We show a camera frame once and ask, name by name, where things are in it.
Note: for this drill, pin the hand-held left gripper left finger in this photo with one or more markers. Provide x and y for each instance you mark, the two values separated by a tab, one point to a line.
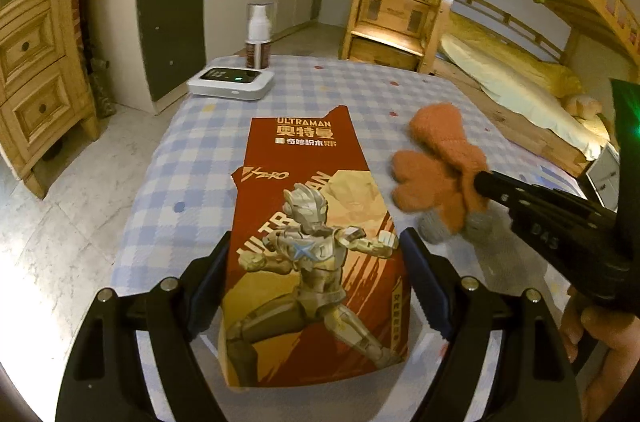
210	287

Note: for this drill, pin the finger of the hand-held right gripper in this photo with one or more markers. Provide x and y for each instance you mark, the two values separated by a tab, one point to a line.
500	187

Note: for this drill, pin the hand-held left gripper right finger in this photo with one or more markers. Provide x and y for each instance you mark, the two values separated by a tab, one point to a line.
425	282

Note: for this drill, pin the red Ultraman toy box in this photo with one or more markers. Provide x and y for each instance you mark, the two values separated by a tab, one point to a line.
310	252

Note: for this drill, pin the person's right hand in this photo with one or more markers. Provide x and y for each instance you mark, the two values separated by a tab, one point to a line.
600	322

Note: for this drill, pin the wooden bunk bed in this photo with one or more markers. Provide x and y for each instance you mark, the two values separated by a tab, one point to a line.
525	122

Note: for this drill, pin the grey white nightstand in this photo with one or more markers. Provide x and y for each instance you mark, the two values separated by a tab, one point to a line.
602	172

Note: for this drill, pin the pale yellow mattress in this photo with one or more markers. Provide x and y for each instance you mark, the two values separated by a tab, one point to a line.
510	87

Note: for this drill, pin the pinkish plush toy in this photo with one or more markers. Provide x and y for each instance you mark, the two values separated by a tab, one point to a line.
582	107

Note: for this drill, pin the yellow blanket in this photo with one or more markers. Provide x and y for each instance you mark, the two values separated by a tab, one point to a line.
525	57

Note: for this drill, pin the checked tablecloth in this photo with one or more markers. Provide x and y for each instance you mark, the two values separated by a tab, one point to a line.
200	142

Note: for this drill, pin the white electronic device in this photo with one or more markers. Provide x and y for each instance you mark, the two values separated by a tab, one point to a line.
230	82

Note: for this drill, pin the spray bottle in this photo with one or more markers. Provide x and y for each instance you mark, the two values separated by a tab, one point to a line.
259	42

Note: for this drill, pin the wooden cabinet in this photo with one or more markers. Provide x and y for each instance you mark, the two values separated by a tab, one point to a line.
35	77

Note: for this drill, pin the dark wardrobe panel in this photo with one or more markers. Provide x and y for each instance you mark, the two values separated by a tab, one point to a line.
170	2

